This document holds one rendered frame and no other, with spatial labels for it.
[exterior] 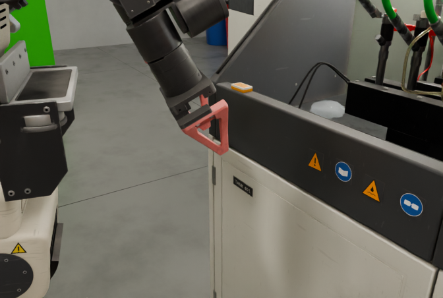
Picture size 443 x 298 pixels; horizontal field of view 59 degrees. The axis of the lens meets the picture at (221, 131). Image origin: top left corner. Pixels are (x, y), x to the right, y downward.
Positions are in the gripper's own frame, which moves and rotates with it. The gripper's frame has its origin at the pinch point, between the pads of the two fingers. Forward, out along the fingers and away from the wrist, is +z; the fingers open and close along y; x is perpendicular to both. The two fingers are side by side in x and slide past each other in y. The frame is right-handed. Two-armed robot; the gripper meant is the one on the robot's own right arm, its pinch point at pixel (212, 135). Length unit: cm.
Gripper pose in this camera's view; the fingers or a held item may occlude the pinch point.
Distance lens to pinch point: 59.7
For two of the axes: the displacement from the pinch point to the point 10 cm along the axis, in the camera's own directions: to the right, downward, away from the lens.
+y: -2.8, -3.6, 8.9
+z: 4.3, 7.8, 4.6
